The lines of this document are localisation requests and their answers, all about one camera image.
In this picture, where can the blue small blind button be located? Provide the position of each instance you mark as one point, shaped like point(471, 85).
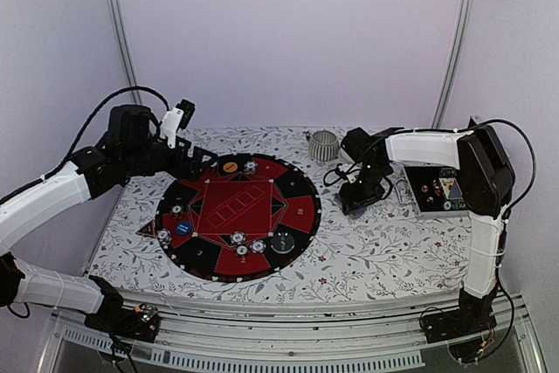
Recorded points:
point(183, 229)

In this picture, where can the aluminium frame post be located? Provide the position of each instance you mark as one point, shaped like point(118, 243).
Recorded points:
point(458, 40)
point(117, 21)

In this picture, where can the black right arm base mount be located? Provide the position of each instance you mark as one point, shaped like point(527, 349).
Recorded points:
point(477, 336)

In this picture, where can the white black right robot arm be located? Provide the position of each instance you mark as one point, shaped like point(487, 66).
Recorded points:
point(488, 237)

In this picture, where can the left aluminium frame post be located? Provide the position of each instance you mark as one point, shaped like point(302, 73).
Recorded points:
point(117, 21)

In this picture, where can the right aluminium frame post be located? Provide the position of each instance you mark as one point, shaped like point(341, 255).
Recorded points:
point(458, 40)

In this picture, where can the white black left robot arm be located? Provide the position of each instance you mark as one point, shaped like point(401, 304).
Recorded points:
point(136, 143)

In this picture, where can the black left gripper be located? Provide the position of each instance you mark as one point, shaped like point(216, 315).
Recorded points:
point(182, 171)

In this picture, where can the boxed playing card deck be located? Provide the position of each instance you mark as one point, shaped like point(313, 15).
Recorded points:
point(450, 188)

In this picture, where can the aluminium poker chip case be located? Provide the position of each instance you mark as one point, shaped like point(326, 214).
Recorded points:
point(436, 194)

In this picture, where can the orange big blind button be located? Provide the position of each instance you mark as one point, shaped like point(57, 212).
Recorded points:
point(230, 167)

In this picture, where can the round red black poker mat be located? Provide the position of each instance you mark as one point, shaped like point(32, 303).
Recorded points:
point(278, 198)

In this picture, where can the aluminium front rail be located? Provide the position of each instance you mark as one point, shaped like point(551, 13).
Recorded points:
point(363, 336)

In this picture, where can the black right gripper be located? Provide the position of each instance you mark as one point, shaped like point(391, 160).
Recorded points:
point(352, 198)

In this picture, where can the striped grey ceramic mug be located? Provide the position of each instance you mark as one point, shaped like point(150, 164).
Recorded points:
point(323, 145)

